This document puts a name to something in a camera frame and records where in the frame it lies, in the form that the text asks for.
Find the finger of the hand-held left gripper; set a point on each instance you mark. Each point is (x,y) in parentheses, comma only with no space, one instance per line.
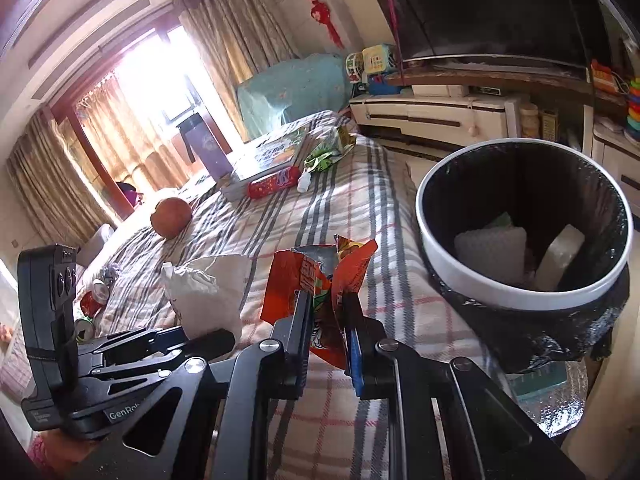
(140,341)
(200,350)

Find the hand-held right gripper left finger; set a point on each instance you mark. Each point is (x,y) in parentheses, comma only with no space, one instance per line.
(302,340)

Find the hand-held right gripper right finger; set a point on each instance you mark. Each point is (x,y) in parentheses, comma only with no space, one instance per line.
(356,360)

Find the white tissue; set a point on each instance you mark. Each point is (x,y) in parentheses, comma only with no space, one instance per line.
(210,295)

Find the orange snack bag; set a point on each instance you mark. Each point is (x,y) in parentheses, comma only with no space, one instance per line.
(287,285)

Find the white bin with black bag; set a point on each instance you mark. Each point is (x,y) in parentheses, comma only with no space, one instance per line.
(525,185)

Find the crushed green can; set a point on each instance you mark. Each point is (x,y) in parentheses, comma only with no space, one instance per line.
(84,330)

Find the crushed red can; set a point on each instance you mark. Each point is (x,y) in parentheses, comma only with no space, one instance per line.
(95,297)

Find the white cushion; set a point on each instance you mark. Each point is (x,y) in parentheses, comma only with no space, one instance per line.
(95,245)

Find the plaid blanket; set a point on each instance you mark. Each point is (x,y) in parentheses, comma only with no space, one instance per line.
(300,220)

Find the orange round fruit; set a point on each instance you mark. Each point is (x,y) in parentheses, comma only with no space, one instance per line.
(171,217)

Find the beige patterned curtain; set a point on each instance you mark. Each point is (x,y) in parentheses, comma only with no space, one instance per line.
(225,35)
(45,175)

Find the magenta cloth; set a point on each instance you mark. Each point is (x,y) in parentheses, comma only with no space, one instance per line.
(128,194)

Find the small white bottle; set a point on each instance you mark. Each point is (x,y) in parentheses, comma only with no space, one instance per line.
(303,183)

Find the red snack packet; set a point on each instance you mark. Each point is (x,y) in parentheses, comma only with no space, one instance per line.
(272,183)

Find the white textured foam sheet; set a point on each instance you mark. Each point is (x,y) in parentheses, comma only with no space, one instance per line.
(492,255)

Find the green snack bag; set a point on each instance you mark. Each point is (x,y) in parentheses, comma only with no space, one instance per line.
(330,150)

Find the purple water bottle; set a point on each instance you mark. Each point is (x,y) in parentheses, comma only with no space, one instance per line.
(212,155)

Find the white foam block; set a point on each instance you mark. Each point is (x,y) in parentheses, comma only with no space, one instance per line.
(560,257)

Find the teal floral furniture cover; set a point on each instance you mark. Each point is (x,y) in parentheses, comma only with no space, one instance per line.
(295,90)

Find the white television cabinet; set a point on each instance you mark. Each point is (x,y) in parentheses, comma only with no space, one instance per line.
(410,110)

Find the pink hanging pompom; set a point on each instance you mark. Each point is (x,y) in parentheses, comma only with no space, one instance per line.
(472,130)

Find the blue toy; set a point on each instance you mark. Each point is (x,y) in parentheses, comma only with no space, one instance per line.
(384,86)

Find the white and green toy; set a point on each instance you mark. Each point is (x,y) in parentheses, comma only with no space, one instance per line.
(353,67)

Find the white flat box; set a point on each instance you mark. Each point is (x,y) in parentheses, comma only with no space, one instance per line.
(440,91)

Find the yellow toy telephone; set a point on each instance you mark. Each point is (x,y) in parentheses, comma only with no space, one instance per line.
(377,59)

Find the stacked yellow containers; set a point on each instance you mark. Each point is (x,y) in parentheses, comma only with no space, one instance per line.
(529,120)

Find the black set-top box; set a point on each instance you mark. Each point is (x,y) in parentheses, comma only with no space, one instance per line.
(486,92)

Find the small wooden house model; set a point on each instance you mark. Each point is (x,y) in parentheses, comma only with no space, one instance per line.
(550,125)

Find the pink hula hoop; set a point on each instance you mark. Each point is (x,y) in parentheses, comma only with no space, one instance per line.
(389,10)

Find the black television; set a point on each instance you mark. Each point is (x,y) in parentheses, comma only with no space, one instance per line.
(475,5)

